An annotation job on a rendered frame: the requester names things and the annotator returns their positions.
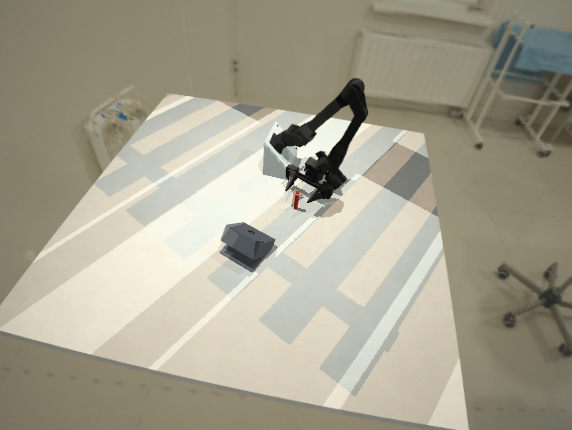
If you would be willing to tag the grey sloped panel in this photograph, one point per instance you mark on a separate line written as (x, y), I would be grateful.
(245, 245)

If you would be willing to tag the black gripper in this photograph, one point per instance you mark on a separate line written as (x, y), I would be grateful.
(324, 190)

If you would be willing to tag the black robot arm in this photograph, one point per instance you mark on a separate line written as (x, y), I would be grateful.
(352, 95)

